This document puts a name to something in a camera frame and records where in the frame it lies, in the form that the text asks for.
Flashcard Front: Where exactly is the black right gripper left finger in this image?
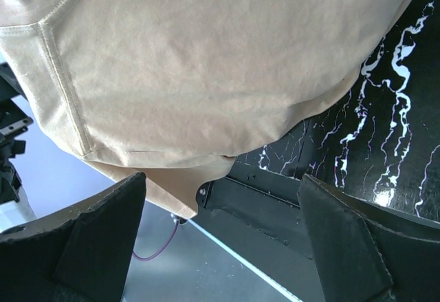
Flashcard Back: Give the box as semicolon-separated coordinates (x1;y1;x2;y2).
1;173;146;302

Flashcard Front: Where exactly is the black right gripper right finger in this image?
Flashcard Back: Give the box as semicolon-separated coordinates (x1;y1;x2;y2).
298;175;439;301

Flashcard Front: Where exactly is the beige t shirt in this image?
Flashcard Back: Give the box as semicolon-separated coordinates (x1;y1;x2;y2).
1;0;412;219

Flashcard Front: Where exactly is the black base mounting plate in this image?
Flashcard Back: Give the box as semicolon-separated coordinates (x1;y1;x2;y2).
196;166;326;301

